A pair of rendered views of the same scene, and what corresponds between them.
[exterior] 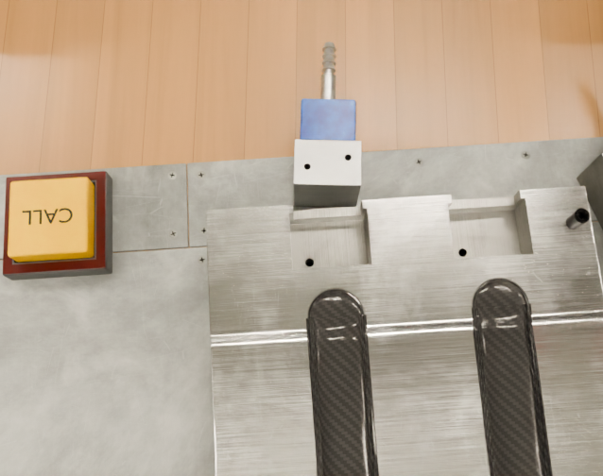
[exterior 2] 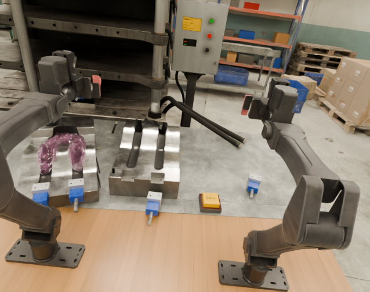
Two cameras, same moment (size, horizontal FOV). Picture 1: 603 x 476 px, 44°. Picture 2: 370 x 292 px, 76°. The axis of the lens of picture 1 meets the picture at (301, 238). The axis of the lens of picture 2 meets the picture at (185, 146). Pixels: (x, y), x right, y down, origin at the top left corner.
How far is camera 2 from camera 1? 0.84 m
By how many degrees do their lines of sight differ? 74
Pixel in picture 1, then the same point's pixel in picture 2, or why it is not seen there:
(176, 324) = (185, 189)
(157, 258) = (189, 198)
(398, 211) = (144, 177)
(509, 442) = (134, 155)
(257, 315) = (171, 168)
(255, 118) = (167, 221)
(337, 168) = (152, 194)
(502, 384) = (133, 160)
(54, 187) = (210, 202)
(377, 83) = (137, 225)
